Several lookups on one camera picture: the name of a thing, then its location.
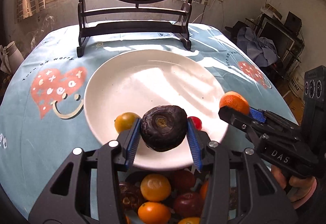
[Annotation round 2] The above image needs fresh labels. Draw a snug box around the large orange mandarin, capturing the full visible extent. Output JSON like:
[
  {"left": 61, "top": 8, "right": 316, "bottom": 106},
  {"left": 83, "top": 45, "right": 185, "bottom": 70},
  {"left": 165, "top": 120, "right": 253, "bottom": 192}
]
[{"left": 219, "top": 91, "right": 250, "bottom": 115}]

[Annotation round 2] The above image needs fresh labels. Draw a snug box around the red cherry tomato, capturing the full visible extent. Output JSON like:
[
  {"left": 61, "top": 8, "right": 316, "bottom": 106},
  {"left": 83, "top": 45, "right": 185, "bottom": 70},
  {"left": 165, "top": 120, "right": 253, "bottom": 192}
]
[{"left": 189, "top": 116, "right": 202, "bottom": 130}]

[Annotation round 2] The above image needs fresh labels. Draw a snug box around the green yellow tomato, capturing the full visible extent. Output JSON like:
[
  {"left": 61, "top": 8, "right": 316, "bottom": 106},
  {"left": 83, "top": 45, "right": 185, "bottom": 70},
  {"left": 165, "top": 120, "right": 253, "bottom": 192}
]
[{"left": 114, "top": 112, "right": 140, "bottom": 134}]

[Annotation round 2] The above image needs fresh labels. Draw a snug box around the small orange tomato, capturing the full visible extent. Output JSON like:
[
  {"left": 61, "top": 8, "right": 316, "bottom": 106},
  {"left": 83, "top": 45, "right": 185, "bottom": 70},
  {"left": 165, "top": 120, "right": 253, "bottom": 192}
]
[{"left": 138, "top": 201, "right": 171, "bottom": 224}]

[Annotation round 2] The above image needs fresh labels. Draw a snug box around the yellow orange round fruit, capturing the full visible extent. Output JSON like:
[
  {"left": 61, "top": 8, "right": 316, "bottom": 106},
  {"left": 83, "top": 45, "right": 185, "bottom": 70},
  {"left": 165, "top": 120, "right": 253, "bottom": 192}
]
[{"left": 140, "top": 174, "right": 171, "bottom": 202}]

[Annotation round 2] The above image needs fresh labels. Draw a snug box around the right hand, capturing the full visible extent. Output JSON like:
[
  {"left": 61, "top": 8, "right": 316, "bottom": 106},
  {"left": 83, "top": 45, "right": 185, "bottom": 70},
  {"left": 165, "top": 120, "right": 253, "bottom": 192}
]
[{"left": 271, "top": 165, "right": 317, "bottom": 209}]

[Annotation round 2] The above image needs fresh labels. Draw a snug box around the blue grey clothes pile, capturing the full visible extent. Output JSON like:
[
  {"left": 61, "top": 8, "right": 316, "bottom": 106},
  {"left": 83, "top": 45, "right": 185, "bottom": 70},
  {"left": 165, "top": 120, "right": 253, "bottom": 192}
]
[{"left": 237, "top": 27, "right": 279, "bottom": 68}]

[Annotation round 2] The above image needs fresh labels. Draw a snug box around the dark red tomato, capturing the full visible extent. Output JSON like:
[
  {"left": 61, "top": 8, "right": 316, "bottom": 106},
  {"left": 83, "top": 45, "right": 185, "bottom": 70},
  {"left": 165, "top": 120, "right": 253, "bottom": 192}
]
[{"left": 173, "top": 191, "right": 204, "bottom": 218}]

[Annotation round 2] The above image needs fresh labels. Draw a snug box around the light blue printed tablecloth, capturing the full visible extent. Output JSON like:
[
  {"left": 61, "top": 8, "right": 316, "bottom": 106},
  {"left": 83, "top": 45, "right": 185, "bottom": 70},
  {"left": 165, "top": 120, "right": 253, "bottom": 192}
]
[{"left": 1, "top": 24, "right": 294, "bottom": 217}]

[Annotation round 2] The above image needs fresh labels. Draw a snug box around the white ceramic plate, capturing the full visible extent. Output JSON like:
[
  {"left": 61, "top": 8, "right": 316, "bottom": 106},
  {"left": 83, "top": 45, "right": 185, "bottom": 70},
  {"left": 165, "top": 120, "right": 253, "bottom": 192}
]
[{"left": 84, "top": 50, "right": 228, "bottom": 171}]

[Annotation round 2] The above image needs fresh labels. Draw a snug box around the white ceramic jug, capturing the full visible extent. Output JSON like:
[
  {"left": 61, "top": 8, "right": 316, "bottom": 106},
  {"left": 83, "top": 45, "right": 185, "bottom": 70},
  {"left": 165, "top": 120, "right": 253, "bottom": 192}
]
[{"left": 1, "top": 41, "right": 24, "bottom": 75}]

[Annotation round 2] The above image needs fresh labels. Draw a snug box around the black camera box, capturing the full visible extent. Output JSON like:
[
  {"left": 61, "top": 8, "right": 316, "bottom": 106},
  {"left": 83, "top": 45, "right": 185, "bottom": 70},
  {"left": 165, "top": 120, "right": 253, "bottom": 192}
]
[{"left": 301, "top": 65, "right": 325, "bottom": 157}]

